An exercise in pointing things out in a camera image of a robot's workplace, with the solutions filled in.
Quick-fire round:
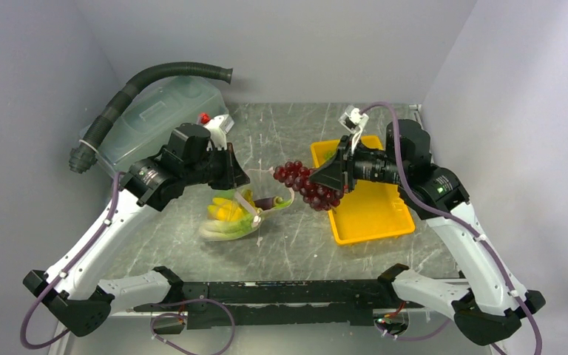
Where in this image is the clear lidded storage box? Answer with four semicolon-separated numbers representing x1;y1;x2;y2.
96;76;229;176

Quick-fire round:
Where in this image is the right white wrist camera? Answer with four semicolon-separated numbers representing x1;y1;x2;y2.
338;105;369;152

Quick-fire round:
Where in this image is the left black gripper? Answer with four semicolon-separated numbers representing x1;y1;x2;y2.
183;142;250;190

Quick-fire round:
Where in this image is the purple grape bunch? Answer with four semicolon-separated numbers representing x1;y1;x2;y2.
273;160;344;211

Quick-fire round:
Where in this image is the black corrugated hose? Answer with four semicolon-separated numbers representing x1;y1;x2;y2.
68;61;234;175

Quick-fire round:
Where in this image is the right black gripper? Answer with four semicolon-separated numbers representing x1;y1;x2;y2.
309;133;407;193

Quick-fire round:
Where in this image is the yellow plastic tray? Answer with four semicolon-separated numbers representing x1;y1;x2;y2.
311;135;416;246

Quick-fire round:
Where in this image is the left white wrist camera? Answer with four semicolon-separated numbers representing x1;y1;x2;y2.
198;112;234;149

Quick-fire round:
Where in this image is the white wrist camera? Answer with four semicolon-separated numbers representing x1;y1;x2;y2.
338;105;369;152
198;112;234;149

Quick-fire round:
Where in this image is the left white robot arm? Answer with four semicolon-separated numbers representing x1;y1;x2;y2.
23;123;249;337

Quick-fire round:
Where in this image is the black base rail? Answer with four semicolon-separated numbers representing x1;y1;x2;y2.
134;280;403;330

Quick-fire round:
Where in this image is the clear pink zip top bag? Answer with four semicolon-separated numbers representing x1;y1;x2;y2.
198;167;295;242

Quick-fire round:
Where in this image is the purple eggplant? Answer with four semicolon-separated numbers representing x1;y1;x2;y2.
253;196;284;210

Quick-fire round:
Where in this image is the green grape bunch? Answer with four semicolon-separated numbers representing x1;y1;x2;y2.
323;150;336;161

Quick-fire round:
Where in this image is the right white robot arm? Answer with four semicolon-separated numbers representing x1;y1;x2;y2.
310;118;545;345

